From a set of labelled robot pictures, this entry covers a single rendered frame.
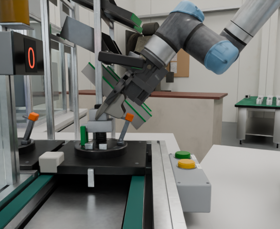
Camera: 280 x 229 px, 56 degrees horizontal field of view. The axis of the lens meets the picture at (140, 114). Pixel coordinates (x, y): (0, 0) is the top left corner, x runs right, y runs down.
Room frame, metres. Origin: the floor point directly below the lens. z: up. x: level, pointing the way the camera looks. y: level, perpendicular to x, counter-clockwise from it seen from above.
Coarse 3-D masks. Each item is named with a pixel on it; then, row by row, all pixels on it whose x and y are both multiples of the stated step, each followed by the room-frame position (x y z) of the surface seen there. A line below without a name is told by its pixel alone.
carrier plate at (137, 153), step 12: (72, 144) 0.75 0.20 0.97; (132, 144) 0.75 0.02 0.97; (144, 144) 0.75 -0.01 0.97; (72, 156) 0.64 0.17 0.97; (120, 156) 0.64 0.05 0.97; (132, 156) 0.64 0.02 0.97; (144, 156) 0.64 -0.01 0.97; (60, 168) 0.57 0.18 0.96; (72, 168) 0.57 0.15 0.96; (84, 168) 0.57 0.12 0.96; (96, 168) 0.57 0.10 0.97; (108, 168) 0.57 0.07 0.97; (120, 168) 0.56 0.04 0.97; (132, 168) 0.56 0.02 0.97; (144, 168) 0.56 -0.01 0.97
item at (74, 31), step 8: (64, 24) 0.93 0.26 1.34; (72, 24) 0.93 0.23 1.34; (80, 24) 0.92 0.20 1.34; (64, 32) 0.93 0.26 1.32; (72, 32) 0.93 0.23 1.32; (80, 32) 0.92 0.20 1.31; (88, 32) 0.92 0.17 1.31; (72, 40) 0.93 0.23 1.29; (80, 40) 0.92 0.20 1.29; (88, 40) 0.92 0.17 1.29; (104, 40) 1.04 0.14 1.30; (112, 40) 1.03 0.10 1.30; (88, 48) 0.92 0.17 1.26; (104, 48) 0.90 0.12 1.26; (112, 48) 1.03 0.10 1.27
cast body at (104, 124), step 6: (96, 108) 0.67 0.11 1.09; (90, 114) 0.67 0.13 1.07; (102, 114) 0.66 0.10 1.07; (108, 114) 0.69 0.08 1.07; (90, 120) 0.67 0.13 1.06; (102, 120) 0.67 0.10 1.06; (108, 120) 0.67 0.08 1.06; (90, 126) 0.67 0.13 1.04; (96, 126) 0.66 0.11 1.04; (102, 126) 0.66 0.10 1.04; (108, 126) 0.66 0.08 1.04; (90, 132) 0.67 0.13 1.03; (96, 132) 0.67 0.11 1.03
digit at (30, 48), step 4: (24, 40) 0.48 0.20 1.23; (28, 40) 0.49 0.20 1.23; (32, 40) 0.51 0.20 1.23; (28, 44) 0.49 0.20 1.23; (32, 44) 0.51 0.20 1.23; (28, 48) 0.49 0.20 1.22; (32, 48) 0.51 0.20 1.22; (28, 52) 0.49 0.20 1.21; (32, 52) 0.51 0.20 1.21; (28, 56) 0.49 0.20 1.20; (32, 56) 0.51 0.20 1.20; (28, 60) 0.49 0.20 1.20; (32, 60) 0.50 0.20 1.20; (36, 60) 0.52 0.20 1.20; (28, 64) 0.49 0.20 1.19; (32, 64) 0.50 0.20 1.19; (36, 64) 0.52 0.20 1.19; (28, 68) 0.49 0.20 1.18; (32, 68) 0.50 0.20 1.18; (36, 68) 0.52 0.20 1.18; (36, 72) 0.52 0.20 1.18
